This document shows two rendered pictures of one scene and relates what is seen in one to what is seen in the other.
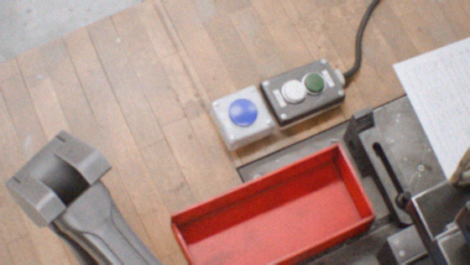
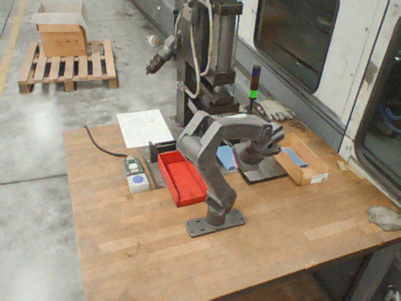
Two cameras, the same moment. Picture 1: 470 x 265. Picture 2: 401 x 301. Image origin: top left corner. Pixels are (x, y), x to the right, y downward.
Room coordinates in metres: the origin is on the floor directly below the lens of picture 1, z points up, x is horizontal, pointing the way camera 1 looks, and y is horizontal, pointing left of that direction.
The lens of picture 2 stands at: (0.16, 0.94, 1.80)
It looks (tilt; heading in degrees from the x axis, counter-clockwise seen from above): 35 degrees down; 281
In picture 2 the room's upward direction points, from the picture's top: 4 degrees clockwise
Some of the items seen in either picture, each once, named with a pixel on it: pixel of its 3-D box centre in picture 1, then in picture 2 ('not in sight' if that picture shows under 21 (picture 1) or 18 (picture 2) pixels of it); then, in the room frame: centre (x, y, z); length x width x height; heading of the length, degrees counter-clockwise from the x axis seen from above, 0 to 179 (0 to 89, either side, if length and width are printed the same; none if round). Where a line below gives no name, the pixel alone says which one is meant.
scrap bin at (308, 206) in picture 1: (274, 223); (182, 176); (0.43, -0.07, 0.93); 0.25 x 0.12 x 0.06; 125
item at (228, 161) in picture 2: not in sight; (229, 155); (0.28, -0.15, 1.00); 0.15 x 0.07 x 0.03; 126
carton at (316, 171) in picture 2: not in sight; (296, 158); (0.01, -0.32, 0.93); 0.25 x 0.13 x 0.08; 125
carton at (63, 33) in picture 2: not in sight; (63, 27); (2.73, -2.96, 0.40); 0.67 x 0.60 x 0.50; 117
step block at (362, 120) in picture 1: (366, 142); (157, 150); (0.57, -0.18, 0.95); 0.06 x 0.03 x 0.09; 35
